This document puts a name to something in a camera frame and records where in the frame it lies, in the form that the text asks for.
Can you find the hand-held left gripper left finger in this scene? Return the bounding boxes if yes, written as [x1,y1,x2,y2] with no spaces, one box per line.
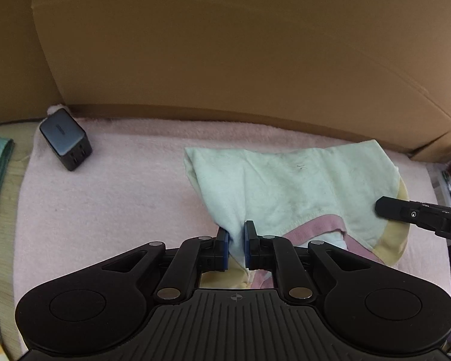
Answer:
[101,226,231,302]

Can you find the pink fleece blanket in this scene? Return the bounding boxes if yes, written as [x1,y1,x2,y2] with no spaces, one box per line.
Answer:
[13,105,451,358]

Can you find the cardboard box with small label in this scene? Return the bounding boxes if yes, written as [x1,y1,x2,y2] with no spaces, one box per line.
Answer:
[0,0,63,128]

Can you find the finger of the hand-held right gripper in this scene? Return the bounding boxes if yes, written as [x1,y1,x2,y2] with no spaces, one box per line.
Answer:
[375,196,443,231]

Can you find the black power adapter cube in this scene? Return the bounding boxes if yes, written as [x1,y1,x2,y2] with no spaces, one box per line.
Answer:
[39,108,93,172]

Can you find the white clutter box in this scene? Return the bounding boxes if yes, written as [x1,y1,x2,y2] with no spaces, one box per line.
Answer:
[428,162,451,211]

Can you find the yellow and white pants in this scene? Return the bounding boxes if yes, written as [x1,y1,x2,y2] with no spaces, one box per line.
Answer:
[184,140,411,290]

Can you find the low cardboard box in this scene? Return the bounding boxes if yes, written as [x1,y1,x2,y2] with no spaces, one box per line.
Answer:
[409,120,451,165]

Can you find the large cardboard box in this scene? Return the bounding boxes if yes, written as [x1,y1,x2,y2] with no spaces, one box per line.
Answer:
[30,0,451,152]

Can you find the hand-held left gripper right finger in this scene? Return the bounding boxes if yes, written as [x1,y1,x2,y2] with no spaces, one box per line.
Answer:
[244,220,360,302]

